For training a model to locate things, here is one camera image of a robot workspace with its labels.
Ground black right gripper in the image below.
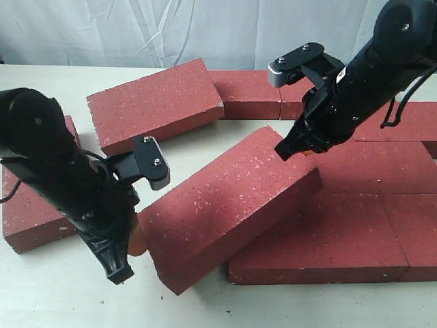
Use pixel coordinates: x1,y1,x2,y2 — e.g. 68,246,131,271
274,85,345,161

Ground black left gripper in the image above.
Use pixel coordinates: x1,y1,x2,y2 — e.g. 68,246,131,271
63,180,147,284

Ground red brick moved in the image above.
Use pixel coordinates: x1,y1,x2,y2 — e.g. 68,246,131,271
138,126,322,295

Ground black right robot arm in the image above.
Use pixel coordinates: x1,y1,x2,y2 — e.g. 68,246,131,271
268,1,436,161

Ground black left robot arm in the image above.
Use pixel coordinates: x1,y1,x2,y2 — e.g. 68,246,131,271
1,87,139,285

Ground red brick middle row right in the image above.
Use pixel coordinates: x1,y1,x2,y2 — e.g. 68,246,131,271
309,141,436,194

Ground red brick back row right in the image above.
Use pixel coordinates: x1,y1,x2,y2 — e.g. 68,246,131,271
279,77,313,120

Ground red brick back row left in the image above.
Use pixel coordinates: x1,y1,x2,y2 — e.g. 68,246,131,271
209,70,281,120

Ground red brick front row left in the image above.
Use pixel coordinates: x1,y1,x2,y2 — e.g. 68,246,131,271
228,193,408,285

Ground red brick third row right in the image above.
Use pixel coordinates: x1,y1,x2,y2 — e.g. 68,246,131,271
353,102,436,144

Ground red brick front row right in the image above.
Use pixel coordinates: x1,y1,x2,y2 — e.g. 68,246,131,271
380,194,436,282

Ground red brick tilted back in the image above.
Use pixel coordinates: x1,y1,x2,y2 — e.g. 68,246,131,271
87,59,225,155

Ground white backdrop cloth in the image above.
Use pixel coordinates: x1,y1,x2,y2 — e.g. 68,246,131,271
1,0,384,70

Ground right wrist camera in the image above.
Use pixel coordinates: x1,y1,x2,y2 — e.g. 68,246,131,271
267,42,344,89

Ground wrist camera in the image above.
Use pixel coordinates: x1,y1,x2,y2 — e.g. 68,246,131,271
107,136,170,191
267,42,344,89

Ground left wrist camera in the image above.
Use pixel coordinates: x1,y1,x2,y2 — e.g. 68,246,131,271
107,136,170,191

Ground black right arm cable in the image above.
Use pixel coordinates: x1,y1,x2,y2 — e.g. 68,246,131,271
380,63,437,130

